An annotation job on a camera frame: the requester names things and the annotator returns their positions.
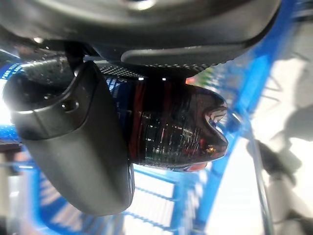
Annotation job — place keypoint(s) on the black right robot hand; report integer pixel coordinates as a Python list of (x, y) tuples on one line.
[(73, 159)]

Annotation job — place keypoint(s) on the blue plastic shopping basket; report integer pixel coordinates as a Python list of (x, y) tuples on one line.
[(247, 93)]

